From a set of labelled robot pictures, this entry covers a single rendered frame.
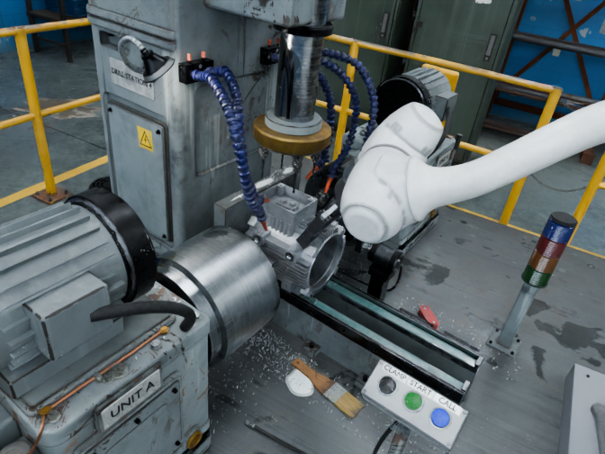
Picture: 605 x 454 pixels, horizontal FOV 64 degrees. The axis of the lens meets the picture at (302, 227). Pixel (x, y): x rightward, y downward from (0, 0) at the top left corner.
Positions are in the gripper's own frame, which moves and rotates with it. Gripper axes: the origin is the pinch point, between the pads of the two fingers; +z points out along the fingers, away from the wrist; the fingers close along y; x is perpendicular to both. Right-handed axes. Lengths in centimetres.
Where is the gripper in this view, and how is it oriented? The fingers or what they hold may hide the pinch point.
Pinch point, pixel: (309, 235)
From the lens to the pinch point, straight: 112.2
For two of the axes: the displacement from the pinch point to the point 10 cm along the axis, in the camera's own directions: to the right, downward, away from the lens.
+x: 6.4, 7.6, -1.1
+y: -5.9, 3.9, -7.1
